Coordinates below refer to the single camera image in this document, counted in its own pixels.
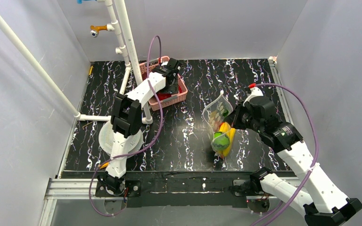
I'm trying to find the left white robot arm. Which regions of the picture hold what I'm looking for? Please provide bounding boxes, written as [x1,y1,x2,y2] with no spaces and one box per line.
[97,58,181,196]

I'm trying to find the green toy watermelon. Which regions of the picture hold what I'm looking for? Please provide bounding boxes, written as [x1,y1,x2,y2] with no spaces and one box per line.
[212,132,230,152]

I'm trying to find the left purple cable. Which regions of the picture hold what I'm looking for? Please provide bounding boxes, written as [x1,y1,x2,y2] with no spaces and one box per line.
[89,35,165,218]

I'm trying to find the yellow toy bananas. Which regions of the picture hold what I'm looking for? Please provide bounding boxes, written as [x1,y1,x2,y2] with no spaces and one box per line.
[213,122,236,158]

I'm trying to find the clear polka dot zip bag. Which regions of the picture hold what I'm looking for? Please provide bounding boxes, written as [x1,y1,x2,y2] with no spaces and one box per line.
[202,90,233,158]

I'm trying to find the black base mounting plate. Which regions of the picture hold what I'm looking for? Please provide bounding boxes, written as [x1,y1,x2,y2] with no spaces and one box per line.
[93,171,268,208]

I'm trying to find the white PVC pipe frame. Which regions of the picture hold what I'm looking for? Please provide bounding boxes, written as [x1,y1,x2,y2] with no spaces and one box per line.
[0,0,154,125]

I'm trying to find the orange toy faucet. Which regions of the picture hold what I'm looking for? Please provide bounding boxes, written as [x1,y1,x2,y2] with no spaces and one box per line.
[90,25,107,38]

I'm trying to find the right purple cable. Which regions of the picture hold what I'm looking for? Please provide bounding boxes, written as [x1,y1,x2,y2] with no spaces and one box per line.
[249,83,320,226]

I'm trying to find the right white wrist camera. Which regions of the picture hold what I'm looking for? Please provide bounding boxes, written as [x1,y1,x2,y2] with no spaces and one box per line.
[245,83,263,102]

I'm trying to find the orange toy carrot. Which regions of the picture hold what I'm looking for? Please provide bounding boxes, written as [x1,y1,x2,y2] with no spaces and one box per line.
[213,105,232,125]

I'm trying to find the orange handled screwdriver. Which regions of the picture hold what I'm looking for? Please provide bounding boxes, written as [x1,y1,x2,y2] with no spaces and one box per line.
[99,161,109,169]

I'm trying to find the pink plastic basket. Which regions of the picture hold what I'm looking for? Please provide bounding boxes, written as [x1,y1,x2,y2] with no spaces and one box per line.
[139,56,188,111]

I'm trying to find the red toy pepper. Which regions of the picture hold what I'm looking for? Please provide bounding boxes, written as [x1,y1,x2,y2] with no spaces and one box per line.
[157,86,182,101]

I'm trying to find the purple cable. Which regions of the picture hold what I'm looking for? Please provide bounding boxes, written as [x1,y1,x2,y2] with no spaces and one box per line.
[249,83,320,226]
[89,35,165,218]

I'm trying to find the blue toy faucet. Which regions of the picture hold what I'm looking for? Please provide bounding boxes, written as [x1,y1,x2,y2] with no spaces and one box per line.
[77,0,96,4]

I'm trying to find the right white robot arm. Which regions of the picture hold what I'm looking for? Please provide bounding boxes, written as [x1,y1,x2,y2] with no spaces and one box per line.
[225,96,362,226]

